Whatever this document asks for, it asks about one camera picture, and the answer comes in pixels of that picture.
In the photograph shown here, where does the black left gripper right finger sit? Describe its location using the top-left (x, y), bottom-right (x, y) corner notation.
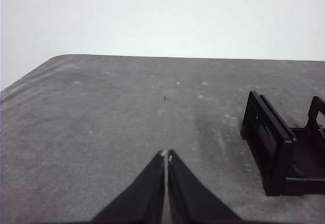
top-left (166, 149), bottom-right (245, 224)

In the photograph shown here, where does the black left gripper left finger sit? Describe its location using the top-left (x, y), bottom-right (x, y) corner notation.
top-left (90, 149), bottom-right (168, 224)

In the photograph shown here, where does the black plate rack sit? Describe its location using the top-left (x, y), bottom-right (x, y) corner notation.
top-left (239, 90), bottom-right (325, 197)

